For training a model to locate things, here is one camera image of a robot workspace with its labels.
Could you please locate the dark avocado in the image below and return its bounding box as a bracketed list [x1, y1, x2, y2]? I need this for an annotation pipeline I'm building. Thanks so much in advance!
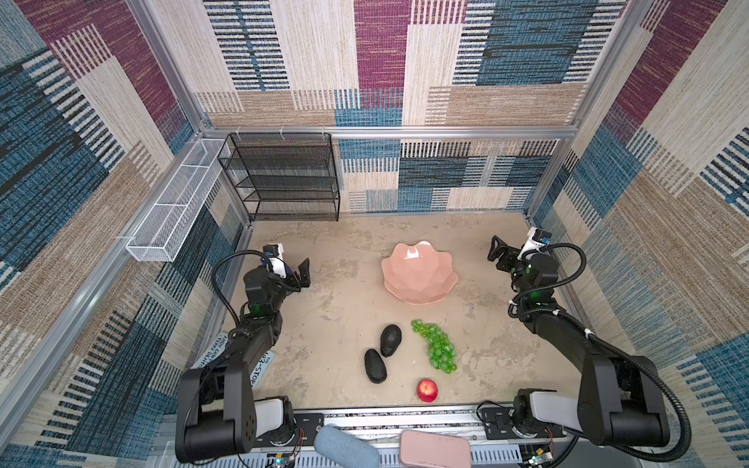
[380, 324, 402, 357]
[364, 348, 387, 384]

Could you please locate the green grape bunch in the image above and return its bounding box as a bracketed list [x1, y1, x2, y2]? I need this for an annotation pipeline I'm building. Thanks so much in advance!
[411, 319, 458, 374]

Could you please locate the red apple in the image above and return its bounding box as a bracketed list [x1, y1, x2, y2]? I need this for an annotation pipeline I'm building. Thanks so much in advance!
[417, 378, 439, 404]

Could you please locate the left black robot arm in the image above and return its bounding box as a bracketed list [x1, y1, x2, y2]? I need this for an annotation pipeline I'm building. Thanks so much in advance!
[175, 244, 311, 466]

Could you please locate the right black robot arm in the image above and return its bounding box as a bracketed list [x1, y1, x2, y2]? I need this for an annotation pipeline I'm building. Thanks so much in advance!
[487, 228, 692, 463]

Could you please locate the pink flower-shaped fruit bowl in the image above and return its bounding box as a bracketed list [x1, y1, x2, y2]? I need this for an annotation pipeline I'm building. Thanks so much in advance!
[382, 241, 458, 305]

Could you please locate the colourful children's book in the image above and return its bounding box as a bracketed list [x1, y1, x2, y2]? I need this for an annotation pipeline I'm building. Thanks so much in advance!
[192, 341, 276, 388]

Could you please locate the pink rounded pad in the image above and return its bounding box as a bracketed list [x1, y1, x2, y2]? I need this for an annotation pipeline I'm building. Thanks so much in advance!
[399, 430, 471, 468]

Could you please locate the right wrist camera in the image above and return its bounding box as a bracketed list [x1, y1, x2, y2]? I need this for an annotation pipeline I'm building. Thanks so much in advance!
[518, 227, 552, 259]

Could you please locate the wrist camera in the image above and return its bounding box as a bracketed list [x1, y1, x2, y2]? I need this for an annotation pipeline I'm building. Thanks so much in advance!
[263, 244, 291, 279]
[518, 227, 552, 259]

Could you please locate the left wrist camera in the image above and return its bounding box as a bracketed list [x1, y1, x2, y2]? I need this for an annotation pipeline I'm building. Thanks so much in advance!
[263, 244, 291, 279]

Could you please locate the black wire shelf rack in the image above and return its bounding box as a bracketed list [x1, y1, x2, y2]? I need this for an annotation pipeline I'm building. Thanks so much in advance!
[218, 133, 341, 222]

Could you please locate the white wire mesh basket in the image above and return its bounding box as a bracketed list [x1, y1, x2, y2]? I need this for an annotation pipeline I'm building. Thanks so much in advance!
[126, 138, 224, 262]

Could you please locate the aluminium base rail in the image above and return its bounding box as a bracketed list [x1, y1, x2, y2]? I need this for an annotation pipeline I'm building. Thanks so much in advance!
[145, 402, 586, 468]

